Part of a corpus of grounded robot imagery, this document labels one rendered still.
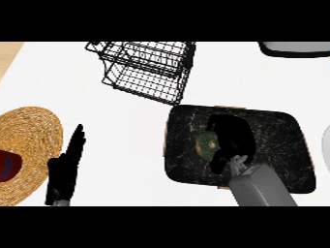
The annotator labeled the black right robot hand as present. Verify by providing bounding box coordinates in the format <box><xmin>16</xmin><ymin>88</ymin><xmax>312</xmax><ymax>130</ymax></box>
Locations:
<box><xmin>205</xmin><ymin>113</ymin><xmax>259</xmax><ymax>175</ymax></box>

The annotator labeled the black tray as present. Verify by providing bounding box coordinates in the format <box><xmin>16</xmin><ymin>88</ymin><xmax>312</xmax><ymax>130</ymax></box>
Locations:
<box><xmin>163</xmin><ymin>104</ymin><xmax>317</xmax><ymax>195</ymax></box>

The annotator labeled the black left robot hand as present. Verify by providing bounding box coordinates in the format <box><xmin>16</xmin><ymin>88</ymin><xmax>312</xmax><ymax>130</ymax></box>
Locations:
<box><xmin>44</xmin><ymin>123</ymin><xmax>87</xmax><ymax>206</ymax></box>

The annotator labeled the red can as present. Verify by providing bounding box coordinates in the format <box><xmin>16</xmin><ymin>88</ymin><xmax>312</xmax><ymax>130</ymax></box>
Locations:
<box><xmin>0</xmin><ymin>146</ymin><xmax>23</xmax><ymax>183</ymax></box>

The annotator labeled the black tiered wire basket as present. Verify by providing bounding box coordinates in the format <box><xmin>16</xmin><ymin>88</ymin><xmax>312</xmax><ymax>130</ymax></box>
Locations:
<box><xmin>84</xmin><ymin>41</ymin><xmax>197</xmax><ymax>107</ymax></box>

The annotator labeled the green squash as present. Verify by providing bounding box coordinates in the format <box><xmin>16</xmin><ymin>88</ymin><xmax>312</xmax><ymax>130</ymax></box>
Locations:
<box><xmin>193</xmin><ymin>129</ymin><xmax>221</xmax><ymax>162</ymax></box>

